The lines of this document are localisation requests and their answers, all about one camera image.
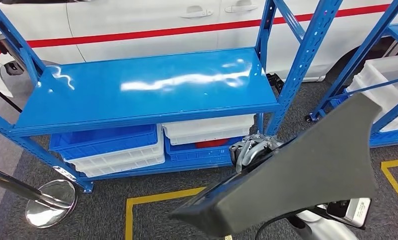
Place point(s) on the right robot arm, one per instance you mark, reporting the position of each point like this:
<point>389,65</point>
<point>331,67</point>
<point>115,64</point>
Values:
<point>321,228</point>

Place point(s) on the black metal stand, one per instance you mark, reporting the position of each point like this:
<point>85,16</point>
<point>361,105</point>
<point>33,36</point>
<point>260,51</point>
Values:
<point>275,82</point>

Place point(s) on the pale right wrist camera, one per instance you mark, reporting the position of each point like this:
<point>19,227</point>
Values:
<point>351,212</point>

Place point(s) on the black caster wheel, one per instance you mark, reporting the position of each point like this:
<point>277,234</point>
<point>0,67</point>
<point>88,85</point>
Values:
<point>312,117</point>

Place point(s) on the blue steel shelf rack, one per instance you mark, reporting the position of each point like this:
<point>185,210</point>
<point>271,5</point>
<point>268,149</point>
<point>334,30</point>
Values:
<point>361,49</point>
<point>145,89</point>

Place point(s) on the blue plastic crate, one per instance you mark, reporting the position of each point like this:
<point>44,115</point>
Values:
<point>102,140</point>
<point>198,154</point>

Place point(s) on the black plastic car part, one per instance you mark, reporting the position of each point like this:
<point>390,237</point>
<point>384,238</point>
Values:
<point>301,172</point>

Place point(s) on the large white plastic crate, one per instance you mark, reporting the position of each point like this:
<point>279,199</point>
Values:
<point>390,76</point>

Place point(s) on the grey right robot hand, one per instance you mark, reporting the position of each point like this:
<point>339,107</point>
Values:
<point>251,149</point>

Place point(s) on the white car red stripe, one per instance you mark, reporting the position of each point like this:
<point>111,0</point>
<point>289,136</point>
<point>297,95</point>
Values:
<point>136,20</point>

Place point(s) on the black barrier belt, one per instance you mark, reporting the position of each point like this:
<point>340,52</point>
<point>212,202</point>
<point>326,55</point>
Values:
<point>5,97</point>

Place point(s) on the red item in crate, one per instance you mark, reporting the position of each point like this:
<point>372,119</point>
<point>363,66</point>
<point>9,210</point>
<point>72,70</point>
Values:
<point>212,143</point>

